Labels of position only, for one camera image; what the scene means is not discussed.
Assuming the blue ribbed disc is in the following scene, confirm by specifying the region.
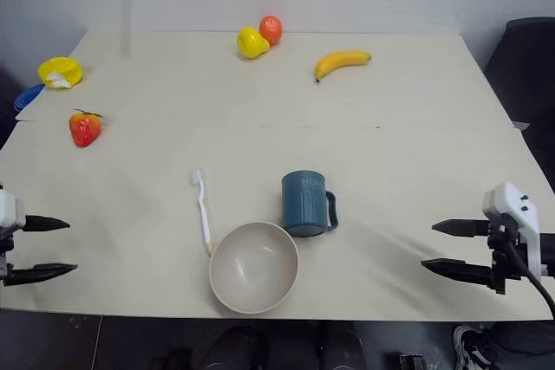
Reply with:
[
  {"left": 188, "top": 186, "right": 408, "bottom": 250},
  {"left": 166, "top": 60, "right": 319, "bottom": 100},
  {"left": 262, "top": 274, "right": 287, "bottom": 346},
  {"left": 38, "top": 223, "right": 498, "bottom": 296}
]
[{"left": 12, "top": 83, "right": 46, "bottom": 114}]

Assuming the yellow toy banana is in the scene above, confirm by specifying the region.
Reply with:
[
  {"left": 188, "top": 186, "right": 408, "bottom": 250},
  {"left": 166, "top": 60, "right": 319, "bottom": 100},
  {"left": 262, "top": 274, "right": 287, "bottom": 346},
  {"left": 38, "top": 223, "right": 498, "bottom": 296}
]
[{"left": 314, "top": 49, "right": 373, "bottom": 85}]

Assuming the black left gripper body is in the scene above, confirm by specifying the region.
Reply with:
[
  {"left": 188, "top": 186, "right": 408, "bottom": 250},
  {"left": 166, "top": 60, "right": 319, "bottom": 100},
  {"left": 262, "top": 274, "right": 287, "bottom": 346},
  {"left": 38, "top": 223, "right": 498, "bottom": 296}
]
[{"left": 0, "top": 225, "right": 27, "bottom": 289}]

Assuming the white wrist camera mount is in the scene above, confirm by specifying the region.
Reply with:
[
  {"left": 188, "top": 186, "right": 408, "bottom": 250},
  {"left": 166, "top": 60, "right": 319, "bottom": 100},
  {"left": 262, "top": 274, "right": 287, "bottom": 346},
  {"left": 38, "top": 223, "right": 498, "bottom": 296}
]
[
  {"left": 0, "top": 186, "right": 26, "bottom": 230},
  {"left": 481, "top": 181, "right": 543, "bottom": 279}
]

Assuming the yellow bell pepper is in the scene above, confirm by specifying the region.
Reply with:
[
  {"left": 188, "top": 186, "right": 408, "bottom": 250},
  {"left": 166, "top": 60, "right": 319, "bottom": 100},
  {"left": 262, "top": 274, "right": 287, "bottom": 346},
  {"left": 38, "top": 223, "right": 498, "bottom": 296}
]
[{"left": 236, "top": 25, "right": 271, "bottom": 60}]

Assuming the beige round bowl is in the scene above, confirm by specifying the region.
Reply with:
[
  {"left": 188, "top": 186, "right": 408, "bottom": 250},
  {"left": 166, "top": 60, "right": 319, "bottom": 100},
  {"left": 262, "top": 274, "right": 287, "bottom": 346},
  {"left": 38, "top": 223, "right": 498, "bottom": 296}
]
[{"left": 208, "top": 221, "right": 300, "bottom": 315}]

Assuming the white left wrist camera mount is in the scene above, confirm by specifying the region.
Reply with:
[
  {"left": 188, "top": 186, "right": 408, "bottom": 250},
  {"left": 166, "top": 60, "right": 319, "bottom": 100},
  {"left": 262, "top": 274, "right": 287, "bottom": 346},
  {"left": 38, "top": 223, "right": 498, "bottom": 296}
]
[{"left": 0, "top": 186, "right": 26, "bottom": 230}]

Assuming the black and white sneaker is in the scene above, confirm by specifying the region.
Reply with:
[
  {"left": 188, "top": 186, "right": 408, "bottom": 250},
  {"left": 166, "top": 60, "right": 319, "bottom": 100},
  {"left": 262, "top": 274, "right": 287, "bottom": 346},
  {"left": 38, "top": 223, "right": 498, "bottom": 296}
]
[{"left": 452, "top": 324, "right": 500, "bottom": 370}]

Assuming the blue ribbed mug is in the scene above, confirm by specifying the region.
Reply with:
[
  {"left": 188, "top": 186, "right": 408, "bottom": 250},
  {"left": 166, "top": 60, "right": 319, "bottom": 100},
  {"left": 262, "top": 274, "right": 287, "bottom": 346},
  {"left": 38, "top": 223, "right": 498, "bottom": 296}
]
[{"left": 280, "top": 170, "right": 339, "bottom": 238}]

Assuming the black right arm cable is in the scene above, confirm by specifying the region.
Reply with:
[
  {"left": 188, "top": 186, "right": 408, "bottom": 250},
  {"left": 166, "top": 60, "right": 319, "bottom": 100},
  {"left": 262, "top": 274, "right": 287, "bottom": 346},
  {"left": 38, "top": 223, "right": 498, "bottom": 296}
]
[{"left": 502, "top": 237, "right": 555, "bottom": 321}]

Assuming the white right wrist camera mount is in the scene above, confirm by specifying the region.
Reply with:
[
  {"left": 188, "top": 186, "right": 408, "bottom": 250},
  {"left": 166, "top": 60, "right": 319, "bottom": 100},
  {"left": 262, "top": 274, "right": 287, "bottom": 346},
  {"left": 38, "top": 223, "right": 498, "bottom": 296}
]
[{"left": 481, "top": 181, "right": 543, "bottom": 279}]

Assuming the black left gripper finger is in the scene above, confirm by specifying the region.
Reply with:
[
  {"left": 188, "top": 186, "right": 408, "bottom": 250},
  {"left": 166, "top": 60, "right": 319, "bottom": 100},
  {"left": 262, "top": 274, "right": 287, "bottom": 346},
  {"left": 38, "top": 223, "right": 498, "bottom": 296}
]
[
  {"left": 24, "top": 214, "right": 71, "bottom": 233},
  {"left": 4, "top": 263, "right": 79, "bottom": 288}
]

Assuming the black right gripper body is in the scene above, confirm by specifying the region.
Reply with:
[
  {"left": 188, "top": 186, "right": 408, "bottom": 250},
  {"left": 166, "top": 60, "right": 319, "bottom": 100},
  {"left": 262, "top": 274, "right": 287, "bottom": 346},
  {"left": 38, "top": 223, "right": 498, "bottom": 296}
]
[{"left": 487, "top": 212, "right": 528, "bottom": 296}]

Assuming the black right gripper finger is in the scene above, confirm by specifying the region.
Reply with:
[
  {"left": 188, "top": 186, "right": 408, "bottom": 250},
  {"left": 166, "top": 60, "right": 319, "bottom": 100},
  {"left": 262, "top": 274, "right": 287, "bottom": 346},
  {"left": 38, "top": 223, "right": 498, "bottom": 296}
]
[
  {"left": 421, "top": 257, "right": 495, "bottom": 288},
  {"left": 431, "top": 218, "right": 492, "bottom": 239}
]

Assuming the white toothbrush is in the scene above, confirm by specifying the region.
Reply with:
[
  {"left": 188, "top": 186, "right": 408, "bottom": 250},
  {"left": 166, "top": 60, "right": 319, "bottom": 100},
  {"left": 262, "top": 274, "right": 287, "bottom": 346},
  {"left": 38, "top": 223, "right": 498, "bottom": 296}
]
[{"left": 188, "top": 168, "right": 216, "bottom": 257}]

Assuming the black chair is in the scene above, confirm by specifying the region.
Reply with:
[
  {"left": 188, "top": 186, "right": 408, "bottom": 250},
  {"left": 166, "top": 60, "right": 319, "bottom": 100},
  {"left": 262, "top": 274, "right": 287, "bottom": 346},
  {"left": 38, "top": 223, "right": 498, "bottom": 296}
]
[{"left": 482, "top": 16, "right": 555, "bottom": 183}]

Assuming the orange-red toy tomato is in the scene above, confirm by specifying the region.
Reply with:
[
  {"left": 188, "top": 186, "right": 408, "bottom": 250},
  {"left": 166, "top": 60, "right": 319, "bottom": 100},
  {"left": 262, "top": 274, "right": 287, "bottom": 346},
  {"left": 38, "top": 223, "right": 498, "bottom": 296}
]
[{"left": 258, "top": 15, "right": 284, "bottom": 46}]

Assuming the red toy strawberry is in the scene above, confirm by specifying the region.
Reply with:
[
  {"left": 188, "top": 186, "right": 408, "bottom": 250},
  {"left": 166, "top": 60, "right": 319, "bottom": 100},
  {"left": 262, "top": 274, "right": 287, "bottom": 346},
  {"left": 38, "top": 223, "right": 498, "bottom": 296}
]
[{"left": 69, "top": 108, "right": 105, "bottom": 148}]

